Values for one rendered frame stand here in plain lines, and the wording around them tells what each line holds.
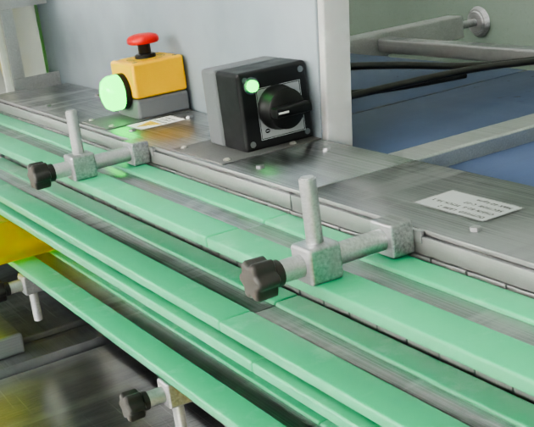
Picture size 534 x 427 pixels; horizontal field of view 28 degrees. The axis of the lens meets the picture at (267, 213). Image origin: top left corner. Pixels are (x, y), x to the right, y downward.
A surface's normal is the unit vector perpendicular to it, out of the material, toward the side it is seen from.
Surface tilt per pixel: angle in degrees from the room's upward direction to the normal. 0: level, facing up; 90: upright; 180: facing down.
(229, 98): 0
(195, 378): 90
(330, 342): 90
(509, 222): 90
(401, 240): 90
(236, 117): 0
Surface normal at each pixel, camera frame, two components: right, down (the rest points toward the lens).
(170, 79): 0.51, 0.18
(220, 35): -0.85, 0.25
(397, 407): -0.13, -0.95
